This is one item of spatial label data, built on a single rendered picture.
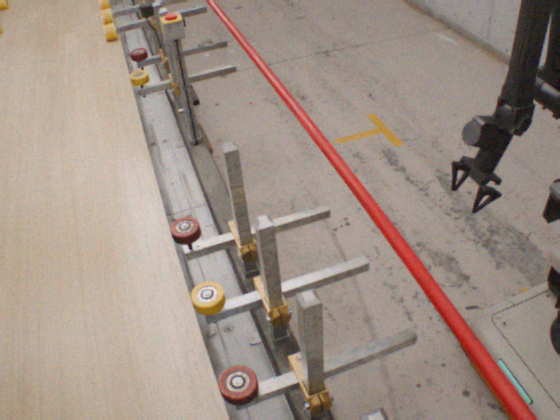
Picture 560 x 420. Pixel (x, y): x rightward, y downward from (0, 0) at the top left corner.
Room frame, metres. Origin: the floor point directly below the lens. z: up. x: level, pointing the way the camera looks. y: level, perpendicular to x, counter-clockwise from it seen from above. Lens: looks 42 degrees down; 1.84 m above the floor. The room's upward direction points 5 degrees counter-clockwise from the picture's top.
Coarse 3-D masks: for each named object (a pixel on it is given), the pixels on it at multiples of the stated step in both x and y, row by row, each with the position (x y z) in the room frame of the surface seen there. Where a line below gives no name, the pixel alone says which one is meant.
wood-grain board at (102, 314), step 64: (64, 0) 3.21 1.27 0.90; (0, 64) 2.31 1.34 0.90; (64, 64) 2.20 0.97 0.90; (0, 128) 1.67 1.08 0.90; (64, 128) 1.61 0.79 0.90; (128, 128) 1.55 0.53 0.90; (0, 192) 1.26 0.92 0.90; (64, 192) 1.22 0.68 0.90; (128, 192) 1.19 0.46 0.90; (0, 256) 0.96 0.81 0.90; (64, 256) 0.94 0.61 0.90; (128, 256) 0.92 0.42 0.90; (0, 320) 0.74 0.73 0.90; (64, 320) 0.72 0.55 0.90; (128, 320) 0.71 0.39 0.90; (192, 320) 0.70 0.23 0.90; (0, 384) 0.56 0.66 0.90; (64, 384) 0.55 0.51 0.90; (128, 384) 0.54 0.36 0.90; (192, 384) 0.54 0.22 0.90
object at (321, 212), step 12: (324, 204) 1.14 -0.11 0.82; (288, 216) 1.10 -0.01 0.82; (300, 216) 1.10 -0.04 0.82; (312, 216) 1.10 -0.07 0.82; (324, 216) 1.11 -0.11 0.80; (252, 228) 1.07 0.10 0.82; (276, 228) 1.07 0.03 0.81; (288, 228) 1.08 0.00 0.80; (204, 240) 1.04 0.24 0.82; (216, 240) 1.03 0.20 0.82; (228, 240) 1.03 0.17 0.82; (192, 252) 1.00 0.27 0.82; (204, 252) 1.01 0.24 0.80
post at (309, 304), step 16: (304, 304) 0.52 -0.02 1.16; (320, 304) 0.53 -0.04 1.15; (304, 320) 0.52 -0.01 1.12; (320, 320) 0.52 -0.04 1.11; (304, 336) 0.52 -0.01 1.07; (320, 336) 0.52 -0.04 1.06; (304, 352) 0.53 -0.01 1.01; (320, 352) 0.52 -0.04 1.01; (304, 368) 0.53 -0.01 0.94; (320, 368) 0.52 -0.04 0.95; (304, 384) 0.54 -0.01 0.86; (320, 384) 0.52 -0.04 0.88; (320, 416) 0.52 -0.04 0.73
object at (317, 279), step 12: (348, 264) 0.88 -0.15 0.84; (360, 264) 0.88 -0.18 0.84; (300, 276) 0.86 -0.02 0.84; (312, 276) 0.85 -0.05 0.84; (324, 276) 0.85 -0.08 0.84; (336, 276) 0.85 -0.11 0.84; (348, 276) 0.86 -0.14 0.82; (288, 288) 0.82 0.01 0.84; (300, 288) 0.82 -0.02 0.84; (312, 288) 0.83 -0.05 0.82; (228, 300) 0.80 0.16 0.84; (240, 300) 0.79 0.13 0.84; (252, 300) 0.79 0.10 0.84; (228, 312) 0.77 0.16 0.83; (240, 312) 0.78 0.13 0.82
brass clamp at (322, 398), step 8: (288, 360) 0.62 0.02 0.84; (296, 360) 0.60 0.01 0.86; (296, 368) 0.58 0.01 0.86; (304, 392) 0.52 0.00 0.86; (320, 392) 0.52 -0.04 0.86; (328, 392) 0.52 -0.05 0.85; (304, 400) 0.53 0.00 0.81; (312, 400) 0.50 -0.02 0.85; (320, 400) 0.50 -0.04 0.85; (328, 400) 0.50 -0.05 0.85; (312, 408) 0.49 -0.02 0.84; (320, 408) 0.49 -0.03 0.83; (328, 408) 0.50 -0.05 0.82
